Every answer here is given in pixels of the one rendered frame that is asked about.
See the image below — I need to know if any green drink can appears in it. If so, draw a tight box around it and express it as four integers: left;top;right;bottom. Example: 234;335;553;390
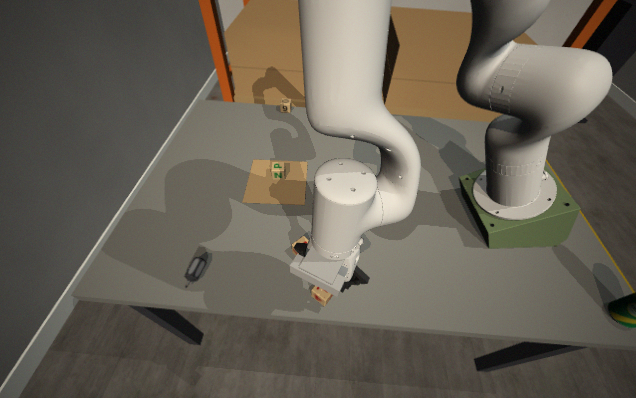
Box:
608;292;636;328

